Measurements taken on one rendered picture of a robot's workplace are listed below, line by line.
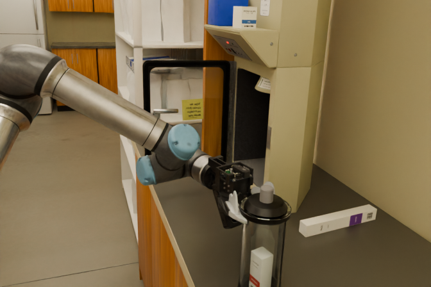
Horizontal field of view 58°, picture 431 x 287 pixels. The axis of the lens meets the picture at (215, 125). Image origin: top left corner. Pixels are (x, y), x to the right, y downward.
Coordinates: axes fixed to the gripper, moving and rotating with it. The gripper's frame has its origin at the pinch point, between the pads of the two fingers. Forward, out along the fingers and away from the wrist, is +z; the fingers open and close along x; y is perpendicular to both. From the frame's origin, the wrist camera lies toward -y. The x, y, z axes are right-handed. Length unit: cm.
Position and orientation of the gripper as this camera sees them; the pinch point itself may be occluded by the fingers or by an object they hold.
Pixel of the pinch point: (264, 216)
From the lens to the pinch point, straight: 85.4
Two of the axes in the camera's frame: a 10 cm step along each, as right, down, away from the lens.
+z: 5.6, 2.6, -7.9
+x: 8.3, -1.4, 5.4
